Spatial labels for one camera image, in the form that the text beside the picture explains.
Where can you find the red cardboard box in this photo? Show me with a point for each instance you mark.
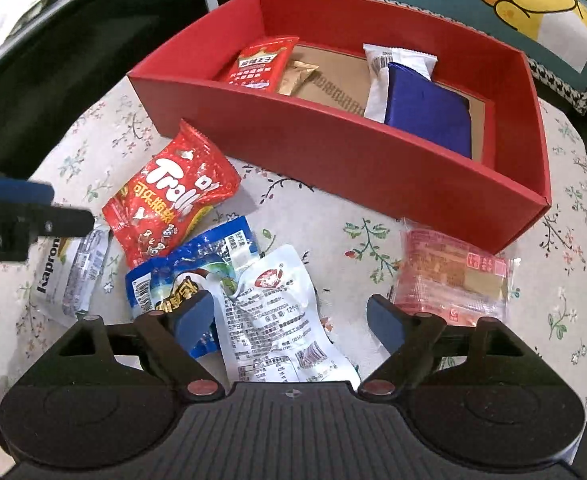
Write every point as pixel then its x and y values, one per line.
pixel 348 160

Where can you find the red crown print snack packet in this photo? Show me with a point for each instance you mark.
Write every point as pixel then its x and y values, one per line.
pixel 258 67

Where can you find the blue white snack packet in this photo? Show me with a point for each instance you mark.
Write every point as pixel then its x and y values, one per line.
pixel 173 270

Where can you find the clear red pastry packet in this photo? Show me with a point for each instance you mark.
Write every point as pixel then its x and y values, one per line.
pixel 448 270

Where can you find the floral tablecloth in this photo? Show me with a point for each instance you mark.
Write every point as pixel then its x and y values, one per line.
pixel 323 225

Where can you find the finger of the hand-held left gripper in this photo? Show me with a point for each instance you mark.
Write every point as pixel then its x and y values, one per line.
pixel 63 221
pixel 21 192

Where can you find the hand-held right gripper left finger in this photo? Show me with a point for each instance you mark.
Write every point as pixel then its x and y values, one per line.
pixel 196 320

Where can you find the gold foil snack packet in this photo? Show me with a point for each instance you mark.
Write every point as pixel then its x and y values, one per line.
pixel 296 77

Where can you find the silver white snack packet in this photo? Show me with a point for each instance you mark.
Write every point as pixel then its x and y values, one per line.
pixel 68 270

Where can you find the blue foil snack packet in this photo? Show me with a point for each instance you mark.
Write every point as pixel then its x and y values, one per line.
pixel 428 110

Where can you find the black glossy panel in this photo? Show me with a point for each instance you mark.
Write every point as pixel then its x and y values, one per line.
pixel 98 20

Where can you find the white barcode snack packet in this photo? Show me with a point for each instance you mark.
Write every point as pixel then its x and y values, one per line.
pixel 381 90

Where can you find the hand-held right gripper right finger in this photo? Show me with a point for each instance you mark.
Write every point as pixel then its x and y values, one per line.
pixel 386 325

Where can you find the teal bear print sofa cover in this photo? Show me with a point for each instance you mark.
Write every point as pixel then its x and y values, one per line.
pixel 523 5

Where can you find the white red logo snack pouch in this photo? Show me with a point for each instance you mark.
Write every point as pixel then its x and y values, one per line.
pixel 273 320

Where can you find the red gummy candy bag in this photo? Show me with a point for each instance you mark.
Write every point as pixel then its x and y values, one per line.
pixel 168 195

